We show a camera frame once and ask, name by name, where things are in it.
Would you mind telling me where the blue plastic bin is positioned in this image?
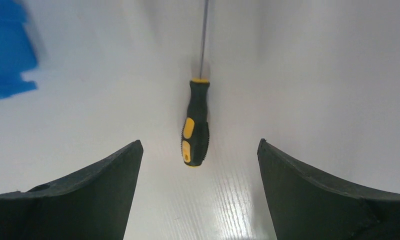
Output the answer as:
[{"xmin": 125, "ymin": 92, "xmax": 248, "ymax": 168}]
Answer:
[{"xmin": 0, "ymin": 0, "xmax": 38, "ymax": 99}]

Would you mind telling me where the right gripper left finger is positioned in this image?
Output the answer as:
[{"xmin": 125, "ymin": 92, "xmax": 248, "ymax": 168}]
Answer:
[{"xmin": 0, "ymin": 140, "xmax": 144, "ymax": 240}]

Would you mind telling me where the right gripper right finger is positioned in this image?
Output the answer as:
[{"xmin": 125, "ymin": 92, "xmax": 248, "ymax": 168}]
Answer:
[{"xmin": 257, "ymin": 139, "xmax": 400, "ymax": 240}]

